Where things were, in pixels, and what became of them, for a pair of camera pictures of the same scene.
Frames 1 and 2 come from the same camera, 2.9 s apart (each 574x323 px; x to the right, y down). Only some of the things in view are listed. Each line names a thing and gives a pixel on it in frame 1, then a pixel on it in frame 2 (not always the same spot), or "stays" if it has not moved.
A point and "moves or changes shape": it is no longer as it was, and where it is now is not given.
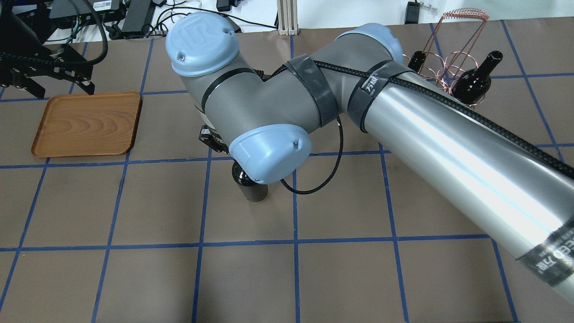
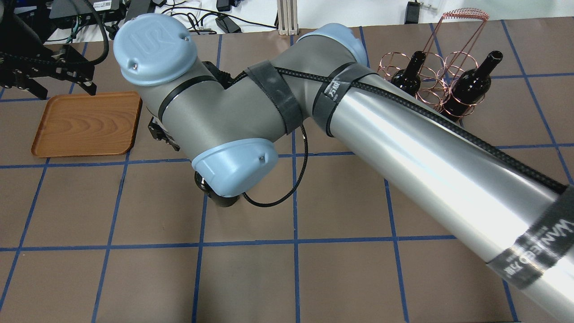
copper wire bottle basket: [446, 60] stays
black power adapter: [412, 15] stays
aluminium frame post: [287, 17] stays
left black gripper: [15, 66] stays
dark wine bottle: [254, 191] moves or changes shape
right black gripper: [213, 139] to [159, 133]
